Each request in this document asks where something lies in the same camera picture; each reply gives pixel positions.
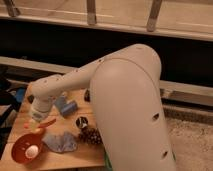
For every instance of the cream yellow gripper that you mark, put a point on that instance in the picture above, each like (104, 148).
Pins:
(33, 125)

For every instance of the red chili pepper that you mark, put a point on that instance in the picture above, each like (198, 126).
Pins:
(42, 125)

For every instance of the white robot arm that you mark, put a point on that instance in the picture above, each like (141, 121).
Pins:
(126, 103)

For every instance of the red bowl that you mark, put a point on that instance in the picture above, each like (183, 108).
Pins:
(21, 145)

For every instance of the yellow round fruit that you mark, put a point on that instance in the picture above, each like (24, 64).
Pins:
(39, 131)

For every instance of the black rectangular block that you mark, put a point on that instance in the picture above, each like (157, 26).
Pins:
(30, 99)

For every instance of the white egg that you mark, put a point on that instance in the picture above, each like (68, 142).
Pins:
(32, 151)

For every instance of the black chair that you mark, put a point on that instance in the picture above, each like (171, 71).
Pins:
(8, 104)

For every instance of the blue grey cloth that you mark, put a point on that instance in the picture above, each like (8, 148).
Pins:
(60, 143)

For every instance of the small dark cube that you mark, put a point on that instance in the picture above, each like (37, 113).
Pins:
(87, 95)

